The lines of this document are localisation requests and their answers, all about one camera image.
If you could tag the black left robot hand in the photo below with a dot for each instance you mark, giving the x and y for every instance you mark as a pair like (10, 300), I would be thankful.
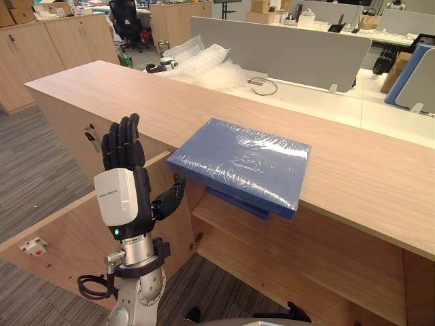
(119, 190)

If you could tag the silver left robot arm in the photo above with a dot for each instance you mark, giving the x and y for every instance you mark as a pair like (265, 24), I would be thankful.
(139, 282)

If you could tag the open wooden cabinet door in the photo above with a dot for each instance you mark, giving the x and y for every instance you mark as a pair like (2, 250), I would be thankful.
(85, 231)

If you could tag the metal door hinge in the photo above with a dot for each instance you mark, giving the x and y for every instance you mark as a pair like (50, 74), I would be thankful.
(196, 240)

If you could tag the white red door latch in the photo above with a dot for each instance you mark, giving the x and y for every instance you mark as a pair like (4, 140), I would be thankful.
(34, 247)

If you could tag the blue plastic-wrapped folder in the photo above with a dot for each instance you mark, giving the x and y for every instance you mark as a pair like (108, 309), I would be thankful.
(238, 163)

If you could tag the light wood office cabinet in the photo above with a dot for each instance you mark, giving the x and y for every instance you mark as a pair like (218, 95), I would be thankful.
(272, 169)

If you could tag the tall wooden storage cabinet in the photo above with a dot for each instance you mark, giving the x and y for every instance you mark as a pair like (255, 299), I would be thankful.
(40, 51)

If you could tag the black office chair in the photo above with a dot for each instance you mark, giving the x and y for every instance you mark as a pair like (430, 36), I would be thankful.
(126, 22)

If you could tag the wooden cabinet behind chair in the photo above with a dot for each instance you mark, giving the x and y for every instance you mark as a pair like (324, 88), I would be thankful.
(176, 22)

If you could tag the black silver robot hand part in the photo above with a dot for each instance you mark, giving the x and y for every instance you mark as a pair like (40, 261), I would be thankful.
(163, 65)

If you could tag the clear bubble wrap pile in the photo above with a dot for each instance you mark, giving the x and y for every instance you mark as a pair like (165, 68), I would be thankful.
(207, 64)

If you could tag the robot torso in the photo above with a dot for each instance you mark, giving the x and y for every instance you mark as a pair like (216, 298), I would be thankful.
(251, 317)

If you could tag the grey desk divider panel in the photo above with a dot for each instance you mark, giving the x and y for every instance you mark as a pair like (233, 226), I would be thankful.
(282, 51)

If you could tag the brown cardboard box on desk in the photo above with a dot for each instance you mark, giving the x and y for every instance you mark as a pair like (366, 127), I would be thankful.
(394, 73)

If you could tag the blue grey desk divider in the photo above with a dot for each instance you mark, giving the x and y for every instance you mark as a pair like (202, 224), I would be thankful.
(413, 78)

